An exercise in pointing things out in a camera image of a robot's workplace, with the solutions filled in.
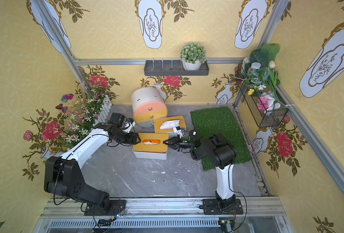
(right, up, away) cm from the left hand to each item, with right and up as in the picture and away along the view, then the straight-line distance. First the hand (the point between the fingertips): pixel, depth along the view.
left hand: (130, 139), depth 88 cm
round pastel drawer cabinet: (+11, +22, +2) cm, 24 cm away
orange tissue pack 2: (+24, +9, +4) cm, 26 cm away
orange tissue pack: (+12, -2, +2) cm, 13 cm away
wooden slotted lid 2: (+15, +9, +10) cm, 20 cm away
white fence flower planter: (-29, +18, +6) cm, 35 cm away
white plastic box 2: (+22, +9, +6) cm, 24 cm away
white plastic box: (+12, -10, -1) cm, 15 cm away
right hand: (+25, +1, +1) cm, 25 cm away
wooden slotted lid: (+19, -5, -2) cm, 20 cm away
